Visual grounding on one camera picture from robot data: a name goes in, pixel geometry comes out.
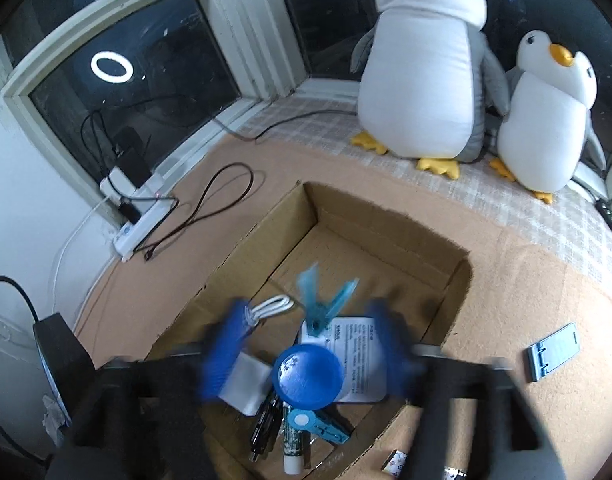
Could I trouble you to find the white window frame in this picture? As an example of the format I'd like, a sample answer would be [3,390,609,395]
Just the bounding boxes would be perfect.
[0,0,367,211]

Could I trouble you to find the white tube with printed label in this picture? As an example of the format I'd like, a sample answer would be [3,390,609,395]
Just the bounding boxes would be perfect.
[283,402,304,476]

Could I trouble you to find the black cable with inline switch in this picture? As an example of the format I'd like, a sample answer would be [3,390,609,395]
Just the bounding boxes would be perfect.
[593,197,612,248]

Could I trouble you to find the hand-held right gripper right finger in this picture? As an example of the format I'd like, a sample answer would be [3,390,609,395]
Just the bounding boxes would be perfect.
[366,300,562,480]

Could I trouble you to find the white power adapter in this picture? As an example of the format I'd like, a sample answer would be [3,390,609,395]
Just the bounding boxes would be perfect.
[221,352,272,417]

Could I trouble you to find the black pen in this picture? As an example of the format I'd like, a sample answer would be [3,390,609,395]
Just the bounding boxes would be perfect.
[248,391,284,463]

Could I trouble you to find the blue clip with white sticker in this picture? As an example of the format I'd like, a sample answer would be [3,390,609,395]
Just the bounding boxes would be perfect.
[288,407,354,446]

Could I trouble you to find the white labelled packet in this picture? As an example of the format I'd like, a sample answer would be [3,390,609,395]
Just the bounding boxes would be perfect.
[298,315,389,406]

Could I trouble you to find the crumpled white tissue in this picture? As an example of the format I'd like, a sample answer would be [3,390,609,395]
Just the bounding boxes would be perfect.
[42,394,71,436]

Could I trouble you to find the light blue phone stand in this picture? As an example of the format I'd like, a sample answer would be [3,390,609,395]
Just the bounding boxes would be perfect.
[526,322,582,383]

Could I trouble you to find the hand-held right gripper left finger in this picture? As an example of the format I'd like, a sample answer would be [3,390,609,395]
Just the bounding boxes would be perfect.
[46,299,252,480]

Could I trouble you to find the light blue clothes peg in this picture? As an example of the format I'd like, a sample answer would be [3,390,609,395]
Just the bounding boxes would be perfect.
[296,262,362,338]

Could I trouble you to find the thick black cable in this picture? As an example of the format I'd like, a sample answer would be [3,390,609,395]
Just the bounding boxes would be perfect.
[0,275,42,326]

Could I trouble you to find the blue round disc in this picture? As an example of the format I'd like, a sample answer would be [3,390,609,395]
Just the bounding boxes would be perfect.
[272,342,344,411]

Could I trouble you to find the cardboard box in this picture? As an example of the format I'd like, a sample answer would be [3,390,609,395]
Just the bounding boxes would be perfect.
[143,180,474,480]

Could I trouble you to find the large penguin plush toy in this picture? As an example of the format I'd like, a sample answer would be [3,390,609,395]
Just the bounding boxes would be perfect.
[350,0,512,181]

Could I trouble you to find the thin black cable loop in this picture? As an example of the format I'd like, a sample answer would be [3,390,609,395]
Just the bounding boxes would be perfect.
[143,162,254,261]

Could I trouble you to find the small penguin plush toy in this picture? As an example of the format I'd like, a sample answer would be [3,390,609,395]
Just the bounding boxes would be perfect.
[488,30,609,206]

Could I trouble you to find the white plaid cloth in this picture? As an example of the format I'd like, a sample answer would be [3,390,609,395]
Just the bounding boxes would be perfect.
[226,95,612,301]

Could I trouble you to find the thin white cable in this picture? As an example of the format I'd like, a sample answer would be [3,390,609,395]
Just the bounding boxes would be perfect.
[51,195,112,331]

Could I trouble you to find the black plug adapter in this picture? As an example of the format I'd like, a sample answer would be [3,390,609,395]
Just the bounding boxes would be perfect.
[111,127,152,188]

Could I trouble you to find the grey cable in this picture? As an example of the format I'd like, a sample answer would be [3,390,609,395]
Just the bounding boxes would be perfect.
[213,107,359,141]

